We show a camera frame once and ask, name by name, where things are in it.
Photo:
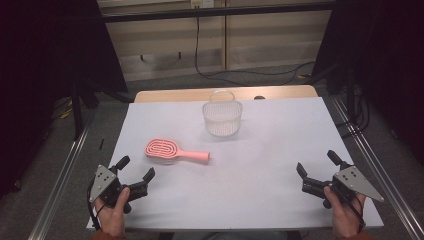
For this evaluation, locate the person's grey trousers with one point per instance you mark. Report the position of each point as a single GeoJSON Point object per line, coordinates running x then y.
{"type": "Point", "coordinates": [230, 236]}

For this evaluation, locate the white power outlet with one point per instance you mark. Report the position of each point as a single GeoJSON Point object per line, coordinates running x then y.
{"type": "Point", "coordinates": [202, 3]}

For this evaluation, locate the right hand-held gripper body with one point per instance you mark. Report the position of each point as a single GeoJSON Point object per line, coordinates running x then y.
{"type": "Point", "coordinates": [353, 181]}

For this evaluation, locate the person's right hand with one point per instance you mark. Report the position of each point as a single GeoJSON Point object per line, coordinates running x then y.
{"type": "Point", "coordinates": [346, 218]}

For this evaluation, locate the black wall hook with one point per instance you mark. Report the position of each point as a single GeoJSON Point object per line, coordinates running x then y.
{"type": "Point", "coordinates": [180, 55]}
{"type": "Point", "coordinates": [142, 57]}

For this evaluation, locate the clear plastic basket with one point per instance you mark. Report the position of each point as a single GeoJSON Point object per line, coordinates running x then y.
{"type": "Point", "coordinates": [222, 116]}

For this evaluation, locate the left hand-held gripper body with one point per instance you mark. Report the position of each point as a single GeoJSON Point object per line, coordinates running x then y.
{"type": "Point", "coordinates": [106, 186]}

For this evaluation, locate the white table mat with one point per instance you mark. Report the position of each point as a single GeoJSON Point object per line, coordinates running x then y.
{"type": "Point", "coordinates": [253, 186]}

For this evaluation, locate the black metal bar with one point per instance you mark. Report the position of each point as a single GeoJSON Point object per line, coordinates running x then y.
{"type": "Point", "coordinates": [216, 12]}

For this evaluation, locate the metal floor rail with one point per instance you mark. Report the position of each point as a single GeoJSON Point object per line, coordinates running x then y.
{"type": "Point", "coordinates": [383, 166]}
{"type": "Point", "coordinates": [60, 180]}

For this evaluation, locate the black curtain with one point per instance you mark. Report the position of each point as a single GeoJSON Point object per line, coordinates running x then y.
{"type": "Point", "coordinates": [40, 66]}
{"type": "Point", "coordinates": [390, 66]}

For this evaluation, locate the black metal stand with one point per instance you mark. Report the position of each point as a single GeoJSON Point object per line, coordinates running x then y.
{"type": "Point", "coordinates": [77, 110]}

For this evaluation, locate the pink hairbrush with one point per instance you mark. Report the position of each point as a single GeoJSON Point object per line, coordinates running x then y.
{"type": "Point", "coordinates": [163, 149]}

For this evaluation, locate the wooden table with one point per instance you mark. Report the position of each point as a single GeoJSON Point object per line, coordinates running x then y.
{"type": "Point", "coordinates": [173, 95]}

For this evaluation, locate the small black stick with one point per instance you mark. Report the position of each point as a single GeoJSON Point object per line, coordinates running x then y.
{"type": "Point", "coordinates": [101, 144]}

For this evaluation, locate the person's left hand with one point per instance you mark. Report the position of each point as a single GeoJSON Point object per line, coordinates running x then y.
{"type": "Point", "coordinates": [110, 218]}

